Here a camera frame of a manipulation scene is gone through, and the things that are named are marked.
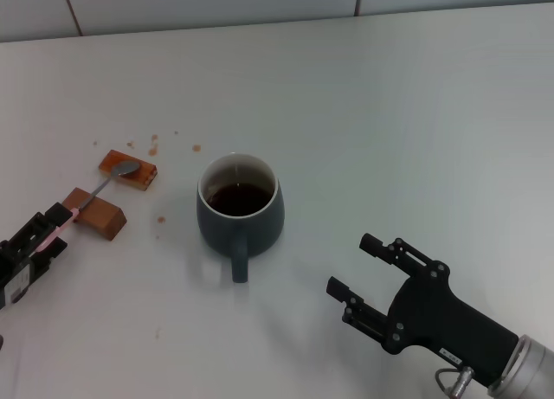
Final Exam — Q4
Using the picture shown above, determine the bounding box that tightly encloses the dark coffee liquid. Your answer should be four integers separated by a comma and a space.
205, 182, 272, 218

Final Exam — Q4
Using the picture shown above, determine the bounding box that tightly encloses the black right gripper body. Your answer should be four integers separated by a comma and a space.
383, 260, 519, 385

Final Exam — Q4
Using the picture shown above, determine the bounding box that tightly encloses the brown notched wooden block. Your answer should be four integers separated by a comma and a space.
60, 186, 128, 242

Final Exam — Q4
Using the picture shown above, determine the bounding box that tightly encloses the dark grey ceramic mug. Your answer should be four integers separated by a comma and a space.
196, 152, 287, 284

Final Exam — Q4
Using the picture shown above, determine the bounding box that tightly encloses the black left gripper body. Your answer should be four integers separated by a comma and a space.
0, 241, 34, 312

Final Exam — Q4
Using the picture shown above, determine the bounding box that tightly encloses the right wrist metal plug cable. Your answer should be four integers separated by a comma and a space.
435, 366, 476, 396

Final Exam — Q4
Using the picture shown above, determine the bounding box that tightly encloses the pink handled metal spoon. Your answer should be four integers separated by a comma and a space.
36, 159, 142, 253

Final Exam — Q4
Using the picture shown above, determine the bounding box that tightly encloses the stained flat wooden block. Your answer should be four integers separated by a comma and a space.
98, 150, 158, 193

